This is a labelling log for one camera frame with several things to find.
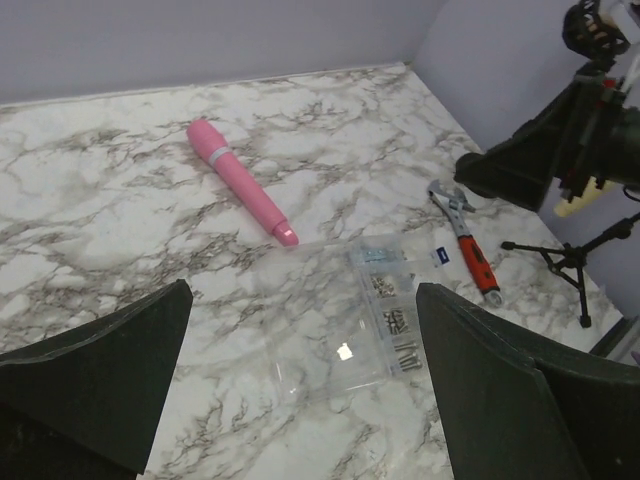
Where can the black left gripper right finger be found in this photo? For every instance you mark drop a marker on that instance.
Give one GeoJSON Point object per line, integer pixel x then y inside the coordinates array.
{"type": "Point", "coordinates": [517, 405]}

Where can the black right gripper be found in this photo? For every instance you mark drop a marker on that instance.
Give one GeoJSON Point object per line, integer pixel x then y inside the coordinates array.
{"type": "Point", "coordinates": [568, 139]}

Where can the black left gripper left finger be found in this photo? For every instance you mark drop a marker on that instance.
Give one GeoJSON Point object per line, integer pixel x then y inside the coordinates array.
{"type": "Point", "coordinates": [86, 404]}

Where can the yellow toy microphone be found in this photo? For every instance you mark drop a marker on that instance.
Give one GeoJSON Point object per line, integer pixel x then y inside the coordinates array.
{"type": "Point", "coordinates": [592, 192]}

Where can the black tripod stand shock mount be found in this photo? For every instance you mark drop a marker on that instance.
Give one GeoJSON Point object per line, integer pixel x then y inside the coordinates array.
{"type": "Point", "coordinates": [568, 262]}

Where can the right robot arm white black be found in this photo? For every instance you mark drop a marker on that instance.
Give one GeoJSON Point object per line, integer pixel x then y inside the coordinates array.
{"type": "Point", "coordinates": [623, 154]}

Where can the beige pink toy microphone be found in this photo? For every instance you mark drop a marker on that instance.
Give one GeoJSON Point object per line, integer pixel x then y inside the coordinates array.
{"type": "Point", "coordinates": [623, 14]}

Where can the clear plastic screw box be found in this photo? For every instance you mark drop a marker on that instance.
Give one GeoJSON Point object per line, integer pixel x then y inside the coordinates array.
{"type": "Point", "coordinates": [340, 316]}

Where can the orange handled adjustable wrench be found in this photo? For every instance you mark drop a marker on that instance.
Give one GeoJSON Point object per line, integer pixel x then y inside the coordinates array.
{"type": "Point", "coordinates": [454, 204]}

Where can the black stand with shock mount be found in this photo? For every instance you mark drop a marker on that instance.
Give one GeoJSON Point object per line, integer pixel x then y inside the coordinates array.
{"type": "Point", "coordinates": [588, 33]}

